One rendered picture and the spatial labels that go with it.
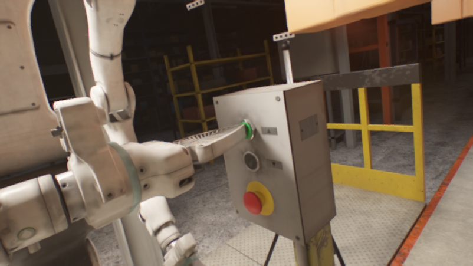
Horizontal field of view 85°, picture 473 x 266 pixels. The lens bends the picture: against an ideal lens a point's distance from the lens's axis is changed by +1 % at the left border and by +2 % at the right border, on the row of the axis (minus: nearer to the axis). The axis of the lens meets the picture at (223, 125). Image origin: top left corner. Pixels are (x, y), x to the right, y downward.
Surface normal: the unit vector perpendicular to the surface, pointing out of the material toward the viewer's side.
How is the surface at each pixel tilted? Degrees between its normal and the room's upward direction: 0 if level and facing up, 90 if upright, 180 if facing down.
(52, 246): 129
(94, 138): 80
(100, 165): 59
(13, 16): 100
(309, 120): 90
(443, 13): 90
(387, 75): 90
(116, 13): 150
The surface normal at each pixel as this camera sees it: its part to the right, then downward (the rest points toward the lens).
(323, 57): -0.76, 0.26
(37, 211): 0.59, -0.15
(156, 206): 0.37, -0.57
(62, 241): 0.61, 0.62
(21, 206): 0.50, -0.39
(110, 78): 0.57, 0.21
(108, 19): 0.34, 0.90
